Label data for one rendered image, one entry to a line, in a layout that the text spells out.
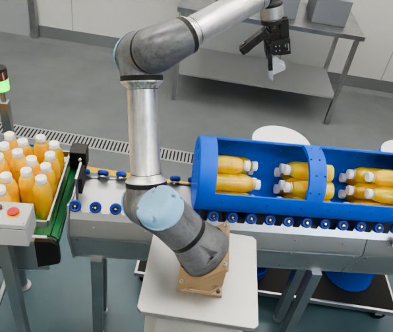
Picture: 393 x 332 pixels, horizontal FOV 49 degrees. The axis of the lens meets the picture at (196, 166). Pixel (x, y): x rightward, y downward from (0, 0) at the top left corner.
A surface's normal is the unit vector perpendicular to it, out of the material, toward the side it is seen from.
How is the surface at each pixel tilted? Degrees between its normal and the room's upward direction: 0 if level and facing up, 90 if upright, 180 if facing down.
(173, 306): 0
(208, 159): 31
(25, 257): 90
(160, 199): 39
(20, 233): 90
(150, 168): 60
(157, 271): 0
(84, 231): 70
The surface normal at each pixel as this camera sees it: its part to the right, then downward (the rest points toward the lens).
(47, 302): 0.13, -0.77
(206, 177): 0.10, 0.11
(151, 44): -0.26, 0.14
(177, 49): 0.32, 0.51
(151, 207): -0.52, -0.64
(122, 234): 0.07, 0.33
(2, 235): 0.03, 0.63
